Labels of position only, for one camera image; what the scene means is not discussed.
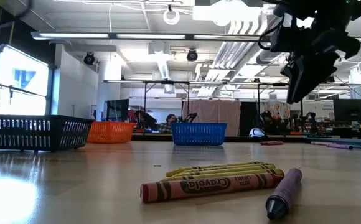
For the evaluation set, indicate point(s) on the black computer monitor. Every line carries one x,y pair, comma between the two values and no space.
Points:
118,110
350,110

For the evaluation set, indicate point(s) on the blue plastic basket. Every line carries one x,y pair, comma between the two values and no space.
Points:
199,135

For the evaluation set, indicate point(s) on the beige curtain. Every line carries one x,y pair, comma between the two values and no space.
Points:
218,112

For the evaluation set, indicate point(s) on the red crayon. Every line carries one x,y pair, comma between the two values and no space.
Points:
272,143
205,186

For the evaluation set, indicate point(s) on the black plastic basket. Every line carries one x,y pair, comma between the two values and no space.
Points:
37,132

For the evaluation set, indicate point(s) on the floral patterned cloth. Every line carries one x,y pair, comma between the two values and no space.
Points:
277,109

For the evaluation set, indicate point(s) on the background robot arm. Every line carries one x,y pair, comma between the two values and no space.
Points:
274,123
143,119

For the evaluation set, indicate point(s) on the black metal rig frame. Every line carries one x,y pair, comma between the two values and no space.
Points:
258,105
145,99

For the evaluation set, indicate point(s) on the black metal table frame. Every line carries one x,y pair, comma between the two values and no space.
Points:
155,137

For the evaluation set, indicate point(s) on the orange plastic basket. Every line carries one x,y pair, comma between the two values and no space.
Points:
110,133

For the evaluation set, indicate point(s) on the person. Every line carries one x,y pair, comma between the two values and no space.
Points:
169,119

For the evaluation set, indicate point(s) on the purple crayon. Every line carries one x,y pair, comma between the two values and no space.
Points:
339,146
284,193

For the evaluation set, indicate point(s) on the white sign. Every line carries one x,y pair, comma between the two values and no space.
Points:
323,109

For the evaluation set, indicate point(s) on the long overhead light bar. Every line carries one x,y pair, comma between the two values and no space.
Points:
151,36

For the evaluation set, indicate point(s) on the bright window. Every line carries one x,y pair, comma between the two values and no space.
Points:
18,93

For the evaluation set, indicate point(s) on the yellow crayon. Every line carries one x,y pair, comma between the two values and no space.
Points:
230,172
246,168
246,175
230,165

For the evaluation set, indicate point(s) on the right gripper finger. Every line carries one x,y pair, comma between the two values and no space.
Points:
317,70
292,81

